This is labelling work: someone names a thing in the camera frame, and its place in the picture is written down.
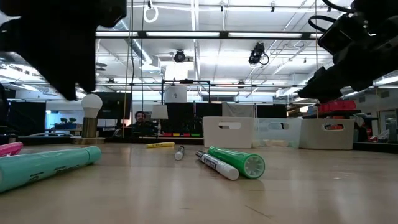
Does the translucent plastic bin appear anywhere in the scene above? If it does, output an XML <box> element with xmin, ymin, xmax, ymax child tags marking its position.
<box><xmin>253</xmin><ymin>117</ymin><xmax>303</xmax><ymax>149</ymax></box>

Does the slim yellow highlighter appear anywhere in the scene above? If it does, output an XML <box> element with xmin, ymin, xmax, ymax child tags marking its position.
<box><xmin>146</xmin><ymin>141</ymin><xmax>176</xmax><ymax>149</ymax></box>

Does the teal highlighter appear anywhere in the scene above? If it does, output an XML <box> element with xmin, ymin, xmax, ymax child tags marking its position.
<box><xmin>0</xmin><ymin>145</ymin><xmax>103</xmax><ymax>194</ymax></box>

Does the white numbered sign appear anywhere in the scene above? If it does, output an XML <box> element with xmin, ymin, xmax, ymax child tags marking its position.
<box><xmin>164</xmin><ymin>86</ymin><xmax>188</xmax><ymax>104</ymax></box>

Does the silver ventilation duct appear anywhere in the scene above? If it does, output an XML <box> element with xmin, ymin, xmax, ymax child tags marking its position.
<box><xmin>118</xmin><ymin>18</ymin><xmax>162</xmax><ymax>71</ymax></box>

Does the pink highlighter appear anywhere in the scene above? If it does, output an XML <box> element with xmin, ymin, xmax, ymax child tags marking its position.
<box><xmin>0</xmin><ymin>141</ymin><xmax>24</xmax><ymax>157</ymax></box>

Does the person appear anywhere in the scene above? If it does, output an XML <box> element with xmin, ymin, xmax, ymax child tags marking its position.
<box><xmin>127</xmin><ymin>111</ymin><xmax>158</xmax><ymax>138</ymax></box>

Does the white globe brass lamp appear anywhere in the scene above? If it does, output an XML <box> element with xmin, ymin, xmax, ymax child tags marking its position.
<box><xmin>70</xmin><ymin>93</ymin><xmax>106</xmax><ymax>146</ymax></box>

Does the coloured block strip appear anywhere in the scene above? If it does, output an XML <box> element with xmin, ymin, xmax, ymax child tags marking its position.
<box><xmin>161</xmin><ymin>133</ymin><xmax>201</xmax><ymax>138</ymax></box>

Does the black overhead frame bar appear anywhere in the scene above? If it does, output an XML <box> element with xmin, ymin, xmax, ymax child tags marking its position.
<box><xmin>95</xmin><ymin>30</ymin><xmax>324</xmax><ymax>40</ymax></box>

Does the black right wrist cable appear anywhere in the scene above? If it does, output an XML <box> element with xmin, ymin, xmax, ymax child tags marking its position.
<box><xmin>307</xmin><ymin>0</ymin><xmax>357</xmax><ymax>34</ymax></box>

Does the black wall monitor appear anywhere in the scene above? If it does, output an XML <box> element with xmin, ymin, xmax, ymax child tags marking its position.
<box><xmin>93</xmin><ymin>91</ymin><xmax>133</xmax><ymax>121</ymax></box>

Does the green highlighter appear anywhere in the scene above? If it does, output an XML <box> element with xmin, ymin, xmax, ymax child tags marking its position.
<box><xmin>206</xmin><ymin>146</ymin><xmax>266</xmax><ymax>180</ymax></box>

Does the white shade table lamp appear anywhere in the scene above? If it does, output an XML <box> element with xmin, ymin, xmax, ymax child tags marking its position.
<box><xmin>150</xmin><ymin>104</ymin><xmax>169</xmax><ymax>137</ymax></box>

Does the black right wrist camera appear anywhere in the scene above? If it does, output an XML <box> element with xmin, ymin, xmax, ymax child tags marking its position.
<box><xmin>317</xmin><ymin>14</ymin><xmax>370</xmax><ymax>57</ymax></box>

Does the white plastic bin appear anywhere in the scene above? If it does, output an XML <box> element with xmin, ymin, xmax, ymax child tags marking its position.
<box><xmin>202</xmin><ymin>116</ymin><xmax>255</xmax><ymax>149</ymax></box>
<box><xmin>299</xmin><ymin>118</ymin><xmax>356</xmax><ymax>151</ymax></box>

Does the white hanging ring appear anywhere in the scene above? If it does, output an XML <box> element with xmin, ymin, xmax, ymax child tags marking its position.
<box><xmin>143</xmin><ymin>1</ymin><xmax>159</xmax><ymax>24</ymax></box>

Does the red storage bin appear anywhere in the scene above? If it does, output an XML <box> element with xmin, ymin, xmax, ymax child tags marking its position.
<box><xmin>317</xmin><ymin>99</ymin><xmax>358</xmax><ymax>114</ymax></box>

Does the black partition panel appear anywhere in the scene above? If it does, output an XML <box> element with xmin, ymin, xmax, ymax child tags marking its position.
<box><xmin>256</xmin><ymin>104</ymin><xmax>287</xmax><ymax>119</ymax></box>
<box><xmin>7</xmin><ymin>101</ymin><xmax>47</xmax><ymax>137</ymax></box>
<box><xmin>164</xmin><ymin>102</ymin><xmax>223</xmax><ymax>138</ymax></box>

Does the black shelf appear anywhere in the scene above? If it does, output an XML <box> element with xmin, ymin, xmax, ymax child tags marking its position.
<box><xmin>302</xmin><ymin>108</ymin><xmax>363</xmax><ymax>119</ymax></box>

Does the black overhead camera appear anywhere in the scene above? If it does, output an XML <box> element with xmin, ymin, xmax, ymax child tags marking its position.
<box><xmin>248</xmin><ymin>42</ymin><xmax>270</xmax><ymax>67</ymax></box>
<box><xmin>173</xmin><ymin>49</ymin><xmax>187</xmax><ymax>63</ymax></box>

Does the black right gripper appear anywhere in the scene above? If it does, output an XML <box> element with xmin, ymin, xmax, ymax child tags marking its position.
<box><xmin>297</xmin><ymin>15</ymin><xmax>398</xmax><ymax>104</ymax></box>

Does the grey hanging cloth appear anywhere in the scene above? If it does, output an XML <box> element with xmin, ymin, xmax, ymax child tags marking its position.
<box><xmin>221</xmin><ymin>101</ymin><xmax>256</xmax><ymax>119</ymax></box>

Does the black stand frame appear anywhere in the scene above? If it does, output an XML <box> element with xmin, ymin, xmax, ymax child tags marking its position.
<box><xmin>160</xmin><ymin>79</ymin><xmax>211</xmax><ymax>104</ymax></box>

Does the black hanging cable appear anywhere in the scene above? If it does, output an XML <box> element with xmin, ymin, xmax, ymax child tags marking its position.
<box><xmin>129</xmin><ymin>0</ymin><xmax>135</xmax><ymax>138</ymax></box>

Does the white Expo dry-erase marker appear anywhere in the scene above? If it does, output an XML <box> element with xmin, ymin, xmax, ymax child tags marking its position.
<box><xmin>195</xmin><ymin>150</ymin><xmax>240</xmax><ymax>181</ymax></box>

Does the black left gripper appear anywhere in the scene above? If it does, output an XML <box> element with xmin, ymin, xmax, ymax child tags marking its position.
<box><xmin>0</xmin><ymin>0</ymin><xmax>127</xmax><ymax>101</ymax></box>

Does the glass door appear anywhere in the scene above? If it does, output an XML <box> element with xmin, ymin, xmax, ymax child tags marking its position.
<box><xmin>378</xmin><ymin>108</ymin><xmax>398</xmax><ymax>144</ymax></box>

